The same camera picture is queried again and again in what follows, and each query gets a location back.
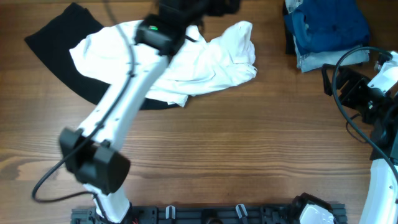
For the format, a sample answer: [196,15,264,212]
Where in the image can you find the white t-shirt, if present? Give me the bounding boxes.
[69,21,257,106]

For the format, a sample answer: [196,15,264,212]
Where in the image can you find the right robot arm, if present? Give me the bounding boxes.
[322,64,397,223]

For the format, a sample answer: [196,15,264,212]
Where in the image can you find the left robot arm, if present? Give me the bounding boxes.
[59,0,240,223]

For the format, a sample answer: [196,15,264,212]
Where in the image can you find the folded light blue jeans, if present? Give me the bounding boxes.
[282,0,371,73]

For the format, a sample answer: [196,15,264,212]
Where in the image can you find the black garment under blue stack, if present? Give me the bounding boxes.
[281,2,364,67]

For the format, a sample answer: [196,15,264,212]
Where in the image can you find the folded dark blue garment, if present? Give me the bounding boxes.
[284,0,370,55]

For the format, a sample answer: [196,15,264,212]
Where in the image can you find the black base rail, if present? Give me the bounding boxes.
[70,203,348,224]

